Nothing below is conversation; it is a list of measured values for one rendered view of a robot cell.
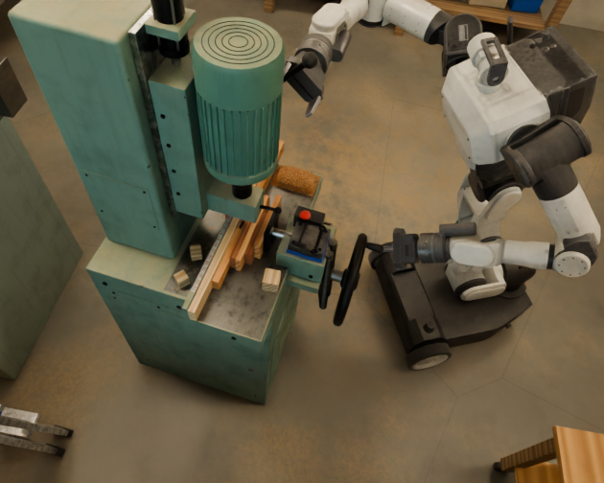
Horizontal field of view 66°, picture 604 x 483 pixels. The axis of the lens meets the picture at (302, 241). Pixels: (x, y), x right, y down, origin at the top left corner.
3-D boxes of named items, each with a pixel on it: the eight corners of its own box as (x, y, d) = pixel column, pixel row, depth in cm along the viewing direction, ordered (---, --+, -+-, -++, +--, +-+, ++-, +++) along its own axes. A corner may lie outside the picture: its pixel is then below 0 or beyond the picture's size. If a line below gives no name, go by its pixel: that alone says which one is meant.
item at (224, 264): (219, 289, 125) (218, 283, 122) (212, 287, 125) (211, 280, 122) (283, 149, 156) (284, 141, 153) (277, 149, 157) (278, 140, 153)
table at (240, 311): (294, 363, 122) (296, 355, 117) (186, 328, 125) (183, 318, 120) (348, 195, 156) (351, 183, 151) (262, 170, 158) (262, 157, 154)
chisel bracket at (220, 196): (255, 227, 127) (255, 208, 120) (207, 213, 129) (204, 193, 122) (264, 207, 131) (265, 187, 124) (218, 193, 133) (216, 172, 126)
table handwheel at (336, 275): (346, 312, 157) (341, 342, 129) (290, 295, 159) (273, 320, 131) (371, 230, 153) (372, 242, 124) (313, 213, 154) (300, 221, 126)
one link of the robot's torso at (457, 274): (469, 261, 220) (487, 202, 179) (487, 298, 209) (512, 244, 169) (437, 270, 220) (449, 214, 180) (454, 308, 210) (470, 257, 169)
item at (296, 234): (321, 263, 126) (324, 252, 121) (282, 251, 127) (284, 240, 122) (334, 226, 133) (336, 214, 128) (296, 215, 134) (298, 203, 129)
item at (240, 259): (241, 271, 129) (240, 261, 124) (235, 269, 129) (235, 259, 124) (268, 208, 142) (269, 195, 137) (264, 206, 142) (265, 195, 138)
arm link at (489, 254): (454, 251, 135) (504, 258, 129) (449, 264, 128) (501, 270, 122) (455, 230, 133) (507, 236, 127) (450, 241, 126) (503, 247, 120)
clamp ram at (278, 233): (288, 259, 132) (290, 241, 124) (263, 251, 133) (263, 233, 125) (296, 234, 137) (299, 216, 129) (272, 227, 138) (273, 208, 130)
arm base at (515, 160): (569, 139, 113) (555, 103, 106) (600, 165, 103) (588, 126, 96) (509, 173, 117) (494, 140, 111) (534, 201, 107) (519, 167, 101)
